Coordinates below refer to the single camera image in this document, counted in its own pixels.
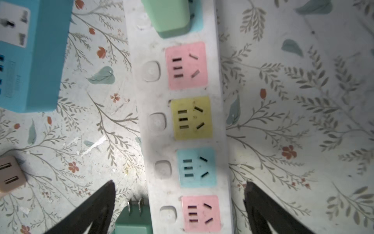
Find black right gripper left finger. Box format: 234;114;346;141
47;180;116;234

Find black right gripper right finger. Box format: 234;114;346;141
243;181;312;234

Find pink USB charger plug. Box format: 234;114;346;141
0;156;27;198

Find green USB charger plug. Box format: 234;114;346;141
142;0;191;39

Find white multicolour power strip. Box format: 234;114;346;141
124;1;234;234

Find teal tower power strip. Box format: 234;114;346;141
1;0;74;113

